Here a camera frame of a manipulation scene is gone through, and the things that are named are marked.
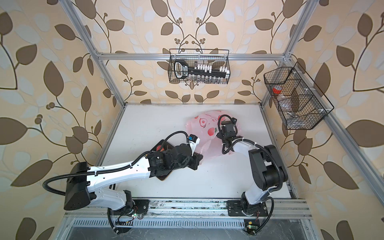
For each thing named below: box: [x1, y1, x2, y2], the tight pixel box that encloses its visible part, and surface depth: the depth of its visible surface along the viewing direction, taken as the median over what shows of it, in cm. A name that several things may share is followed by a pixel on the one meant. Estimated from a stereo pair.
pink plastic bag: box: [186, 110, 224, 164], surface depth 91 cm
